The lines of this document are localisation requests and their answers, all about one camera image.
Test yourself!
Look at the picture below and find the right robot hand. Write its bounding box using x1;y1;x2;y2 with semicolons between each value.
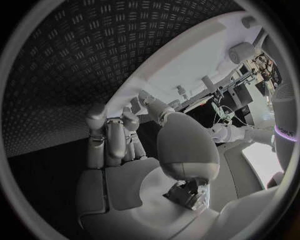
75;90;222;240

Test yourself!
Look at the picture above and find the white task board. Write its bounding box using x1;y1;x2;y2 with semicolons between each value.
104;10;267;123

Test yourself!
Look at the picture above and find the small grey stepped peg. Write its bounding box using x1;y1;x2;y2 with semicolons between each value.
175;84;189;99

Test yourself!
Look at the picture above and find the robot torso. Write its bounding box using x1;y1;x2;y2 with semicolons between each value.
270;82;299;172

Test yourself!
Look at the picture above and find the large grey cylinder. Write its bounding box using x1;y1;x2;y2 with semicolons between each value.
228;42;257;65

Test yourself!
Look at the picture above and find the cluttered workshop desk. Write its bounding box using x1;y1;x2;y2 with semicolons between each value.
230;51;284;106

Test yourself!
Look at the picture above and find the small grey cylinder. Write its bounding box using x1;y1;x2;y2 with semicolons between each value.
240;15;257;29

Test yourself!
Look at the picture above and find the white cable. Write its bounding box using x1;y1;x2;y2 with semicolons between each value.
213;105;251;127

